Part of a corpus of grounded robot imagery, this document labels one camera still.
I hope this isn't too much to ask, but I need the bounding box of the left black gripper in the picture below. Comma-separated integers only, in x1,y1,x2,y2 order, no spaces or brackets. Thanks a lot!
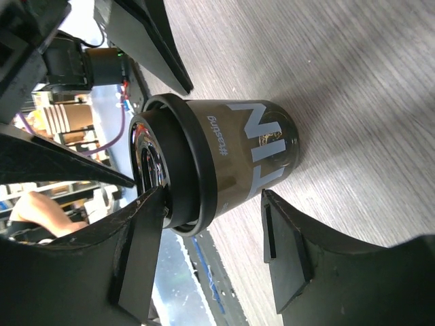
1,1,71,124

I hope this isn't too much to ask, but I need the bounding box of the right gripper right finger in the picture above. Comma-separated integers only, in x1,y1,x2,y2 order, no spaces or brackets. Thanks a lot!
262,190,434,325

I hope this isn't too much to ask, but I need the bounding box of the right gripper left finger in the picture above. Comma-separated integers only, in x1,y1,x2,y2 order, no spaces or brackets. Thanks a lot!
1,187,165,325

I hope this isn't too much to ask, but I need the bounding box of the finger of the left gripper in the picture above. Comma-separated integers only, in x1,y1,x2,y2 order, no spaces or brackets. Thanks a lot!
1,124,135,187
108,1,194,94

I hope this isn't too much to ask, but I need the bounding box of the black cup lid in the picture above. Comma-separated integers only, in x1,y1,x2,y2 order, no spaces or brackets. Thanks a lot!
129,93,218,237

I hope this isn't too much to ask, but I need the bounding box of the dark coffee cup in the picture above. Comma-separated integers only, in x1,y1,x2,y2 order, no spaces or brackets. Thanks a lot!
187,100,300,216

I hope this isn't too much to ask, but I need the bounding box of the person's bare forearm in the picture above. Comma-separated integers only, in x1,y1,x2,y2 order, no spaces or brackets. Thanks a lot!
9,192,88,238

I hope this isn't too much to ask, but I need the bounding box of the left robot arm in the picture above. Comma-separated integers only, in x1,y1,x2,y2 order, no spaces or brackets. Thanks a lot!
1,1,193,187

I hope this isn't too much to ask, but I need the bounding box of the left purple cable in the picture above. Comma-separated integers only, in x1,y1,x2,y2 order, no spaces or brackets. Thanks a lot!
15,101,127,157

